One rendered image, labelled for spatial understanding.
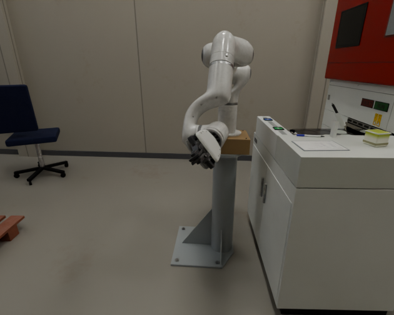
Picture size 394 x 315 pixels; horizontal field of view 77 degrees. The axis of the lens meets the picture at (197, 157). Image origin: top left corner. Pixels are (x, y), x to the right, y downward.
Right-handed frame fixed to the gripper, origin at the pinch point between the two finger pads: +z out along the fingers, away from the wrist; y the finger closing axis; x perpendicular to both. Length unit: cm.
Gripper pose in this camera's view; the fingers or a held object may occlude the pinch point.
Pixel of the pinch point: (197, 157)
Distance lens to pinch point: 62.3
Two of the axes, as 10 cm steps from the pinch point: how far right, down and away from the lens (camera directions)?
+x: 7.6, -5.3, -3.7
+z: -2.5, 3.0, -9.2
